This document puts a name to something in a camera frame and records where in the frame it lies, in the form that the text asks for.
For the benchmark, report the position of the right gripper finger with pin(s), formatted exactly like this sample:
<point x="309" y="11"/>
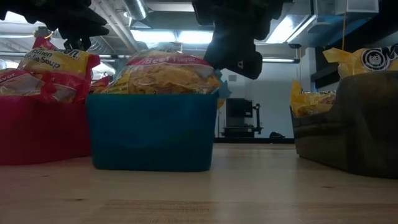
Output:
<point x="236" y="59"/>

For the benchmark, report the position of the blue plastic bin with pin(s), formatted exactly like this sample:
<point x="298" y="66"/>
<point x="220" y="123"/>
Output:
<point x="149" y="133"/>

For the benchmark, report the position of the yellow Maruchan chicken ramen pack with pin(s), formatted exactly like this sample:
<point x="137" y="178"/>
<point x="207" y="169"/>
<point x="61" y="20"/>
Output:
<point x="357" y="60"/>
<point x="311" y="101"/>

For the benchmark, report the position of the white strip light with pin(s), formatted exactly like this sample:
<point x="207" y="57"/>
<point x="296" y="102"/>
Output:
<point x="280" y="60"/>

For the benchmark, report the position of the black equipment stand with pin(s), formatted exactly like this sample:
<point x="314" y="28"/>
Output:
<point x="241" y="116"/>

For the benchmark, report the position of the red plastic bin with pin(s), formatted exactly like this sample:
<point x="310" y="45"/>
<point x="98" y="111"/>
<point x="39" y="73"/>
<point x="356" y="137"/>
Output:
<point x="37" y="130"/>

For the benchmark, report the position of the bright ceiling light panel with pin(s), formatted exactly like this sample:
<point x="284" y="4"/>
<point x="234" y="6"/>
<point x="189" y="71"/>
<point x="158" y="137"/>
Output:
<point x="171" y="36"/>

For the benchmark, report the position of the silver ventilation duct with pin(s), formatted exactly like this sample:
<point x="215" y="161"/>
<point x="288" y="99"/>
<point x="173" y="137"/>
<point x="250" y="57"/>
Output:
<point x="136" y="9"/>

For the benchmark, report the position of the white ceiling box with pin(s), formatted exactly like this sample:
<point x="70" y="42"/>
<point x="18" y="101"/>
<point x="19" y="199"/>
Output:
<point x="357" y="6"/>

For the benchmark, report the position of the grey translucent plastic bin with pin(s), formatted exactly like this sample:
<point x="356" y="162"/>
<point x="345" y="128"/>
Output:
<point x="357" y="124"/>

